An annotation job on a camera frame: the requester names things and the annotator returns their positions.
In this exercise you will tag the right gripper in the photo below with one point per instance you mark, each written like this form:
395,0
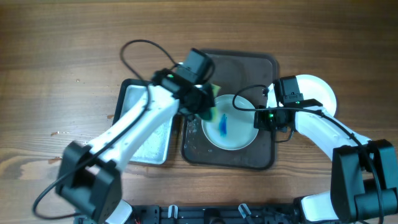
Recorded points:
260,123

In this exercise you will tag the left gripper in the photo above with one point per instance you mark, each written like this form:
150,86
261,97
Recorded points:
208,101

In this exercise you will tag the green yellow sponge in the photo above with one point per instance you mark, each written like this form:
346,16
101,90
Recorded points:
209,113

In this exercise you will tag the white plate top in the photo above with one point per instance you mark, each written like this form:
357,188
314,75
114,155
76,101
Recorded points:
233,129

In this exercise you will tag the white plate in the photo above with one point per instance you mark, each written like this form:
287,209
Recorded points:
313,87
233,129

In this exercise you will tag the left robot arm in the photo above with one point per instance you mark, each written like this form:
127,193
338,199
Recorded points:
90,175

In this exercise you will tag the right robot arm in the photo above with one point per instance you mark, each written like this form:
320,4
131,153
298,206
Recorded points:
364,171

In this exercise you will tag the brown plastic tray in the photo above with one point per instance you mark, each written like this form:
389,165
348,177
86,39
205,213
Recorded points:
240,74

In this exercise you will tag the black metal water tray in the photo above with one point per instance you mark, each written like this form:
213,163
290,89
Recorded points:
147,142

